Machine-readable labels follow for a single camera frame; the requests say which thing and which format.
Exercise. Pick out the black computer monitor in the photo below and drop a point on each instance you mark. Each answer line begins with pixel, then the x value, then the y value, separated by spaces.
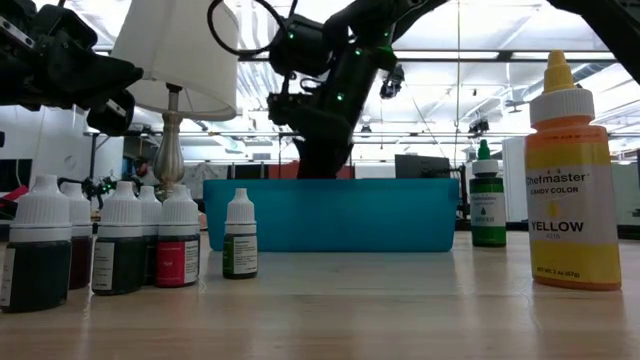
pixel 422 167

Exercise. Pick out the red-label small dropper bottle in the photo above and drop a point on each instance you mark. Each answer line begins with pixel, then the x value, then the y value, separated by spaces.
pixel 175 262

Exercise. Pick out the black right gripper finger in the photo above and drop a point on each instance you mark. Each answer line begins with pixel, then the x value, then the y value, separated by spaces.
pixel 320 160

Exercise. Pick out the green-label small dropper bottle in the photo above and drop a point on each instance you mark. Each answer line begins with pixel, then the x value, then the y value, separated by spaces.
pixel 240 255

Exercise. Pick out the white shade silver table lamp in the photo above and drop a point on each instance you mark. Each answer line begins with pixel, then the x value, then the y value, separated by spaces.
pixel 180 50

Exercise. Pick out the white cabinet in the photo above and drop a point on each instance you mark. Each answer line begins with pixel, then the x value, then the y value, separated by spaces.
pixel 515 180

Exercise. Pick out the yellow-topped spool left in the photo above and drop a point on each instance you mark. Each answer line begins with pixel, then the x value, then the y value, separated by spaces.
pixel 572 210

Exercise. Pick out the black display screen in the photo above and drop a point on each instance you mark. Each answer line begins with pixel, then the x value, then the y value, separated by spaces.
pixel 15 175

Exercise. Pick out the person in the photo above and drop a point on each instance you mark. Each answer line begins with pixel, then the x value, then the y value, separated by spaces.
pixel 142 170

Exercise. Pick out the black background robot arm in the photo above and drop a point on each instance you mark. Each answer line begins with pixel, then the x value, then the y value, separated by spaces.
pixel 107 187

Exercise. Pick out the black frame clamp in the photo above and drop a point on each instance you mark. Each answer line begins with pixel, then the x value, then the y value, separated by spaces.
pixel 461 195

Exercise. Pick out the dark white-label dropper bottle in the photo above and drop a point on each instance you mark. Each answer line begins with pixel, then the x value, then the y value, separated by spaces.
pixel 117 265

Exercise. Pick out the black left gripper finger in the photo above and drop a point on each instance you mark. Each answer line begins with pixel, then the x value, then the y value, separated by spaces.
pixel 95 95
pixel 95 69

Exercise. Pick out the black overhead camera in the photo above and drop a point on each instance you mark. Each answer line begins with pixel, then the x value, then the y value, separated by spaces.
pixel 392 82

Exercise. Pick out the blue plastic bin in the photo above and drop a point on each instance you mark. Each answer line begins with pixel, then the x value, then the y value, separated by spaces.
pixel 350 215

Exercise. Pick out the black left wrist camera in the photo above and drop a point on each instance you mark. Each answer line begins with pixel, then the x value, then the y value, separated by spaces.
pixel 65 27

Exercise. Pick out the green Chefmaster coloring bottle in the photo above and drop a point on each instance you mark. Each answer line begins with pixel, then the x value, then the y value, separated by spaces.
pixel 487 230

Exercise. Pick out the dark red small dropper bottle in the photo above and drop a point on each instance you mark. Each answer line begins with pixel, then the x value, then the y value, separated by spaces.
pixel 81 260

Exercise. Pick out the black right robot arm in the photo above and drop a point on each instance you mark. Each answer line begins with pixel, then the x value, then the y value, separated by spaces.
pixel 305 47

